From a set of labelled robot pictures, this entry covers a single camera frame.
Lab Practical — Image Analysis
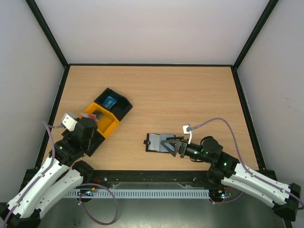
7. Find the black leather card holder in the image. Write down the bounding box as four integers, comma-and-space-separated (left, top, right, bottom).
143, 133, 175, 153

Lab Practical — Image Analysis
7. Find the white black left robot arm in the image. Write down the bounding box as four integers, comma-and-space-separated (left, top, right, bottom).
0, 114, 97, 228

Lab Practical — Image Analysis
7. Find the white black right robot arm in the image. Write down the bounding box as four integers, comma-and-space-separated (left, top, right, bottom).
161, 136, 301, 221

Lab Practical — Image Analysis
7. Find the blue credit card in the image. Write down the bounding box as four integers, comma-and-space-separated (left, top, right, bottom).
102, 96, 117, 109

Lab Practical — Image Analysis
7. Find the black credit card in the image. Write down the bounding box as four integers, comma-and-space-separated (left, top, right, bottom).
92, 110, 103, 121

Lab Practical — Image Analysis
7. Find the black far sorting bin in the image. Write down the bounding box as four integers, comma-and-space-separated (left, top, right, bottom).
94, 88, 133, 121

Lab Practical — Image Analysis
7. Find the black sorting bin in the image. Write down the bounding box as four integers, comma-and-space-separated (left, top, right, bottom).
84, 131, 105, 157
94, 88, 133, 121

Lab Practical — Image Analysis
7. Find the right controller circuit board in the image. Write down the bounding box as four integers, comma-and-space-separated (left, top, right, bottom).
210, 189, 232, 199

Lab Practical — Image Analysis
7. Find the controller circuit board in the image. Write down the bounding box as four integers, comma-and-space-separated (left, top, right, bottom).
77, 187, 98, 197
210, 189, 232, 199

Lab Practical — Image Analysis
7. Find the yellow middle sorting bin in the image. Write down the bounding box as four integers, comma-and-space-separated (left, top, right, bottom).
82, 102, 119, 138

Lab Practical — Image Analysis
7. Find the black near sorting bin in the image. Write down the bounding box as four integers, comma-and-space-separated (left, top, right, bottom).
84, 131, 105, 157

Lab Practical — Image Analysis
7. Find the left controller circuit board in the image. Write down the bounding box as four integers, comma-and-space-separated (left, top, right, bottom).
77, 187, 98, 197

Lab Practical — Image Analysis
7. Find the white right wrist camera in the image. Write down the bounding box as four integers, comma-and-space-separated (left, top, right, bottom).
182, 124, 192, 144

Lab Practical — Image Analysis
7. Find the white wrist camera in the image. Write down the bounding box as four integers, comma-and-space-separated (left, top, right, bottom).
61, 113, 78, 132
182, 124, 192, 144

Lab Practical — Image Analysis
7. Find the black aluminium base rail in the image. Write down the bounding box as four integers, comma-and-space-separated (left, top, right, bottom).
92, 170, 223, 189

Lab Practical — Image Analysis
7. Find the black cage frame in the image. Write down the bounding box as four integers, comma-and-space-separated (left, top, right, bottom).
26, 0, 278, 172

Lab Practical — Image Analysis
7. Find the light blue slotted cable duct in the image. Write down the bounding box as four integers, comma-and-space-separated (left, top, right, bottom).
63, 189, 209, 199

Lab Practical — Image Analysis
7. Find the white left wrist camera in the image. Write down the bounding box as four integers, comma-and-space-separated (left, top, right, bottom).
61, 113, 78, 132

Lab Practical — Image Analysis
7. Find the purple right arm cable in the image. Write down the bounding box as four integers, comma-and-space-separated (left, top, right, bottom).
187, 117, 304, 209

